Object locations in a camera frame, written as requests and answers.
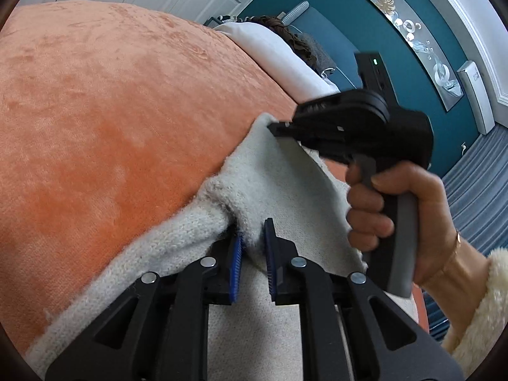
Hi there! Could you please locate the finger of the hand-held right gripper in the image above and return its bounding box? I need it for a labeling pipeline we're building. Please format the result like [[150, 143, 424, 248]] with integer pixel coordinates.
[[267, 121, 307, 140]]

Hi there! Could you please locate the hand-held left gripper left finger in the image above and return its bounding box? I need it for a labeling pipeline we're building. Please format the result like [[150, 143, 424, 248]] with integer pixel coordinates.
[[45, 233, 244, 381]]

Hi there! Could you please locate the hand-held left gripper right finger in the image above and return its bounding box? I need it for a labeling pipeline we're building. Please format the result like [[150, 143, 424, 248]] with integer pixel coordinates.
[[264, 218, 465, 381]]

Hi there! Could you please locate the cream knit sweater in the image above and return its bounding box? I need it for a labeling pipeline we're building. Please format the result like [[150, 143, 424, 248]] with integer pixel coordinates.
[[26, 113, 418, 381]]

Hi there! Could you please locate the person's right forearm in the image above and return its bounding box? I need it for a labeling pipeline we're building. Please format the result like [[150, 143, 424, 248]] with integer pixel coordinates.
[[421, 231, 493, 299]]

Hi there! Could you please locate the person's right hand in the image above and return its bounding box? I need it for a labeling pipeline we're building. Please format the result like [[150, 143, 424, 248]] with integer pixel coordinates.
[[345, 164, 461, 285]]

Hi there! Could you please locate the white duvet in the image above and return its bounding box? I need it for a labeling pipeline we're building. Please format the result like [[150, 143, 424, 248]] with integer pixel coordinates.
[[213, 21, 340, 104]]

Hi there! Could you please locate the grey cloth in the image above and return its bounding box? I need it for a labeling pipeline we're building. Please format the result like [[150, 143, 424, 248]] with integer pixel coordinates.
[[296, 32, 336, 74]]

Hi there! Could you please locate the brown cloth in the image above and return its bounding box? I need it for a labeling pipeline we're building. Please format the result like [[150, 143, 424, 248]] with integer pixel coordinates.
[[249, 15, 319, 69]]

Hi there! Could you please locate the blue padded headboard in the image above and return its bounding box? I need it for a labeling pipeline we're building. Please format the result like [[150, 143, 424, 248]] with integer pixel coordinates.
[[278, 2, 363, 93]]

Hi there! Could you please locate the black white striped cloth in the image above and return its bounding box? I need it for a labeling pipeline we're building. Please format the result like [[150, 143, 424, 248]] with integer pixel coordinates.
[[205, 14, 255, 29]]

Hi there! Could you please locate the blue-grey pleated curtain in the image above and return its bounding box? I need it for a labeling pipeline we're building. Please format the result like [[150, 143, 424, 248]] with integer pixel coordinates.
[[421, 123, 508, 343]]

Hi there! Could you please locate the orange plush blanket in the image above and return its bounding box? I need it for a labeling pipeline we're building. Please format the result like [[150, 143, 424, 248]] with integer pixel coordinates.
[[0, 0, 430, 352]]

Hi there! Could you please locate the silver floral wall art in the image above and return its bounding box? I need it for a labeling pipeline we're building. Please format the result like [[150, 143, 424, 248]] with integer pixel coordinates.
[[363, 0, 465, 112]]

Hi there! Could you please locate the white wall unit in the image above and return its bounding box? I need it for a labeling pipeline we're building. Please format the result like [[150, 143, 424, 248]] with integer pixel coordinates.
[[456, 60, 497, 136]]

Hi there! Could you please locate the gold bracelet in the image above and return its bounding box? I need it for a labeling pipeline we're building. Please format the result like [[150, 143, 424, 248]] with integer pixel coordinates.
[[432, 230, 463, 282]]

